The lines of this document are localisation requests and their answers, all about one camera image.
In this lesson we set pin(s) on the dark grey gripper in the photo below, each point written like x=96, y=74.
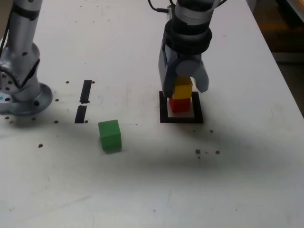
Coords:
x=190, y=57

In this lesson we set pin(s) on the yellow cube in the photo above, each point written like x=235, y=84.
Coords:
x=182, y=91

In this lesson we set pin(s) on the red cube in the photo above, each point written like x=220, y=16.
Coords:
x=180, y=105

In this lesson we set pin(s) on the green cube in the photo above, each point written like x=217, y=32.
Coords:
x=110, y=136

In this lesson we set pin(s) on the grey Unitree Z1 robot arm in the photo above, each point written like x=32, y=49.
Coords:
x=19, y=59

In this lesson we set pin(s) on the black tape square outline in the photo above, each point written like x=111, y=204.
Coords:
x=180, y=120

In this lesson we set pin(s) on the black tape strip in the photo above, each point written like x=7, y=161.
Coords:
x=80, y=114

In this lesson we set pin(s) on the dark brown wooden shelf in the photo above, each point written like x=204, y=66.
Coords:
x=280, y=35

